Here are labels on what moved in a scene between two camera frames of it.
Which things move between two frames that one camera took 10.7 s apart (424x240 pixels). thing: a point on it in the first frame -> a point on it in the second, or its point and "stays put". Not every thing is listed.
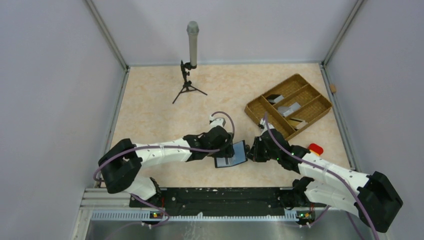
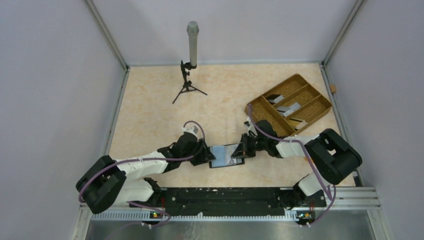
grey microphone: [193, 28] stays put
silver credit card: [221, 162] -> [229, 161]
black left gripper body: [225, 150] -> [194, 149]
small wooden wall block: [333, 88] stays put
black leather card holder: [240, 156] stays put
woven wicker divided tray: [290, 106] stays put
